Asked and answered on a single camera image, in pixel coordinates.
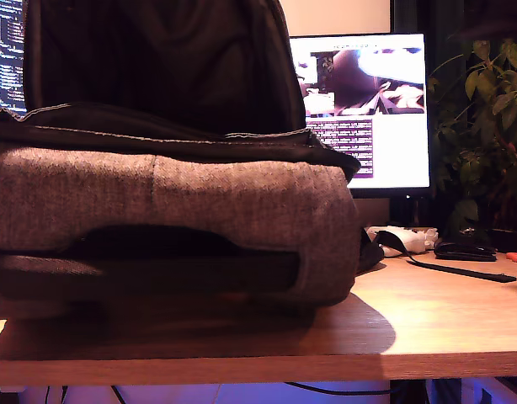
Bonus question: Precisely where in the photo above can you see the monitor with white purple screen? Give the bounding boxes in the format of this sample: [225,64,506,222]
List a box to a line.
[288,33,432,199]

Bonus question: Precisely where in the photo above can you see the black backpack strap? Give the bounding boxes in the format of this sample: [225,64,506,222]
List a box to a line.
[374,229,517,284]

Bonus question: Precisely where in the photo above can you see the dark table leg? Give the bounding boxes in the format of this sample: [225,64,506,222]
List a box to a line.
[388,380,428,404]

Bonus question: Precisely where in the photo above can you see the grey fabric backpack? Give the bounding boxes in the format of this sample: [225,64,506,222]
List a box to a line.
[0,0,386,315]

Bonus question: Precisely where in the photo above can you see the green leafy house plant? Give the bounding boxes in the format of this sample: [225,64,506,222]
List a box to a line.
[426,37,517,237]

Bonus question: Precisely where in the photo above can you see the black plant pot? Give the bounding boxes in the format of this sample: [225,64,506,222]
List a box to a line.
[460,226,517,253]

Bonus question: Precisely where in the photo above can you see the monitor with dark code screen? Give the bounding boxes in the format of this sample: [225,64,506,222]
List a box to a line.
[0,0,28,119]

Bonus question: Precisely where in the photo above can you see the long black under-table cable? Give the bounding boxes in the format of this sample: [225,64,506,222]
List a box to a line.
[283,381,394,397]

